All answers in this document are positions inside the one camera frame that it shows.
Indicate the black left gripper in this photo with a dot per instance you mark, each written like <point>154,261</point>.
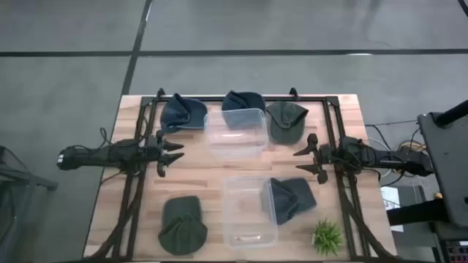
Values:
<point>155,151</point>

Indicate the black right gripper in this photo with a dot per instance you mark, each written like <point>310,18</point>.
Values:
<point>321,157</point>

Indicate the blue denim cap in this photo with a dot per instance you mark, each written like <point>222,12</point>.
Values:
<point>181,113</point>

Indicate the olive green cap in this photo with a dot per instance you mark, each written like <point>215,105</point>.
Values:
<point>287,122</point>
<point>182,226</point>

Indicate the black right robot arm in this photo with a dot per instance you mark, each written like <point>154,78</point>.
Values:
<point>402,160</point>

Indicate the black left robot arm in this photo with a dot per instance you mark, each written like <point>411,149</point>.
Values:
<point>91,157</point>

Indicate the clear plastic container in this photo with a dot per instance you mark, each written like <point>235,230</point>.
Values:
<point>237,146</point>
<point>248,219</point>

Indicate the dark grey cap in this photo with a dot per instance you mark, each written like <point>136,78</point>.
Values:
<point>292,199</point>

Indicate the black table clamp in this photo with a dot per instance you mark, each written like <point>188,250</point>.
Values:
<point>160,92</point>
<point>293,92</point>

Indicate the small artificial green plant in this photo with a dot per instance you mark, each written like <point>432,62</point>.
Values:
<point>327,237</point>

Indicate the navy blue cap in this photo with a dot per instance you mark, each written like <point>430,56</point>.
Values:
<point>243,100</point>

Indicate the white paper sheet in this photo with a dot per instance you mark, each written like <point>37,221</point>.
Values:
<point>392,204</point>

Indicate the black standing desk cart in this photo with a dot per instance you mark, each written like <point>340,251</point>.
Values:
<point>446,164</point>

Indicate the black device with lights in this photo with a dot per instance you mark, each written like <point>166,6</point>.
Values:
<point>457,252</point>

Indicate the black aluminium table frame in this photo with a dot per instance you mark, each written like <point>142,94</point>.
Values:
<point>215,98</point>

